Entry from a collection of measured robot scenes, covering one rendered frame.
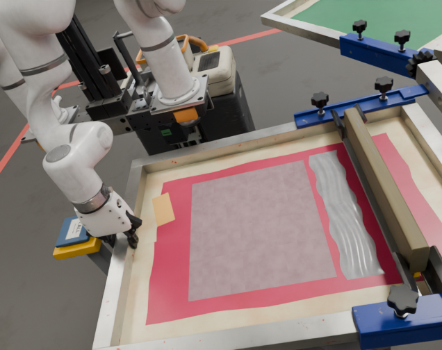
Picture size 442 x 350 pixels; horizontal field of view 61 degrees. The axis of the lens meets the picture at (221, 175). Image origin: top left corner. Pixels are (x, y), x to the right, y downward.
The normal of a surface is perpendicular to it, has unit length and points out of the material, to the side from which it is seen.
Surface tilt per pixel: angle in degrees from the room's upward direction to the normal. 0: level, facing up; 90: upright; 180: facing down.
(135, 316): 2
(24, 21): 100
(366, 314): 2
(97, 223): 92
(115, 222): 92
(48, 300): 0
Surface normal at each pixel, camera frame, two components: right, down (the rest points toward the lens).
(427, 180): -0.26, -0.69
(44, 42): 0.79, 0.19
